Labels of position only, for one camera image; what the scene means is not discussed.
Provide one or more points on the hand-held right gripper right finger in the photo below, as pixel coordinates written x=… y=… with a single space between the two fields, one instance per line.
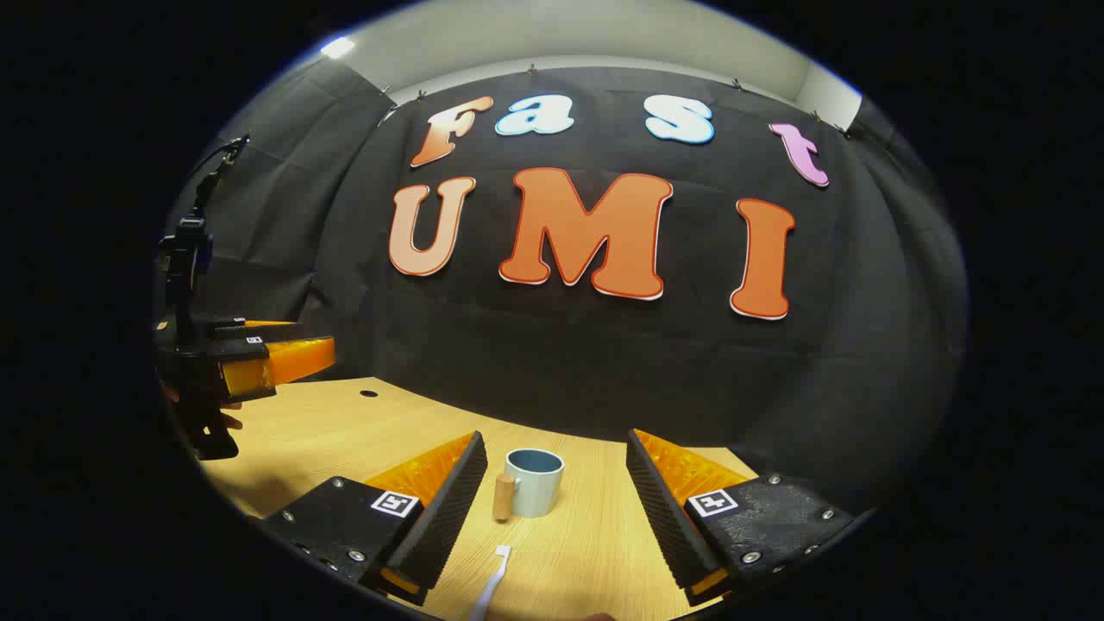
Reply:
x=664 y=517

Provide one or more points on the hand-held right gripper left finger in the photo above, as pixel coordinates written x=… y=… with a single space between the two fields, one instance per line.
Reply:
x=448 y=509

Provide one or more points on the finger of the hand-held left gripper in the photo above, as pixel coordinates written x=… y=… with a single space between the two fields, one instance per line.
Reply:
x=293 y=360
x=259 y=331

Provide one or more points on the white toothbrush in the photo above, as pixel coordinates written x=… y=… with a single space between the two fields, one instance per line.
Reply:
x=493 y=578

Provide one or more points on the black backdrop cloth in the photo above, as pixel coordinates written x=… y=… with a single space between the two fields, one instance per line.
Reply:
x=561 y=362

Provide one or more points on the ceiling light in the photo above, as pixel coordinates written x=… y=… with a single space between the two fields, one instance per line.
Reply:
x=338 y=47

